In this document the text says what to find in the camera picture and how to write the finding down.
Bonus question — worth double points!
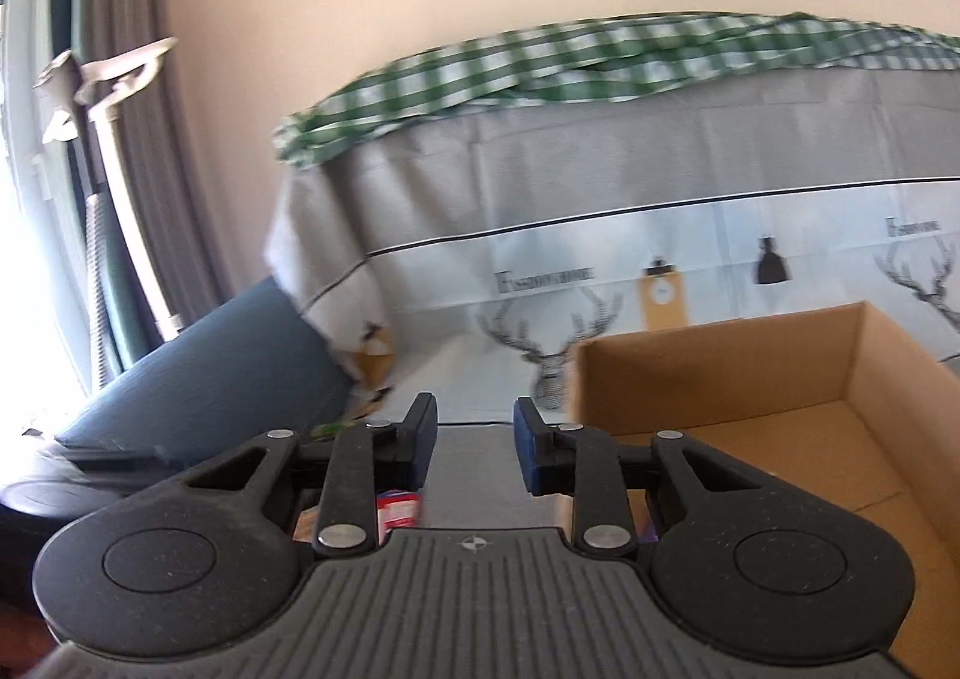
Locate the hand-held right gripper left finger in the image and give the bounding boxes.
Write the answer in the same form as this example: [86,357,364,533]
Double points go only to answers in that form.
[176,391,440,560]

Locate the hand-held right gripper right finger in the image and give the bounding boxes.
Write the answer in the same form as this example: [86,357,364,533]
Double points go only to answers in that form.
[512,396,781,554]

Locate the cardboard box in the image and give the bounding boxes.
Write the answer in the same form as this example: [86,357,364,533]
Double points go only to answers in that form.
[568,301,960,679]

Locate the red patterned snack packet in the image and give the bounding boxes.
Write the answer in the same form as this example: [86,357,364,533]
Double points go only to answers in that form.
[375,490,422,534]

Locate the dark blue cushion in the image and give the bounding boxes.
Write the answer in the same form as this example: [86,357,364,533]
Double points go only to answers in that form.
[52,274,357,470]

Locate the grey printed sofa cover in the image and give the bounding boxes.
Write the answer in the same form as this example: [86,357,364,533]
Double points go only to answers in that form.
[264,67,960,429]

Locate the grey curtain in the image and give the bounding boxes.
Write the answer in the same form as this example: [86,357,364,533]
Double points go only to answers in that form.
[75,0,233,365]

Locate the green checked cloth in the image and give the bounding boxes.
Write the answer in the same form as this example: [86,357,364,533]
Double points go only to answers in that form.
[271,11,960,171]

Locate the white pole stand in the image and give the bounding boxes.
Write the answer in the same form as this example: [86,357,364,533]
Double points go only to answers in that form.
[34,37,181,380]

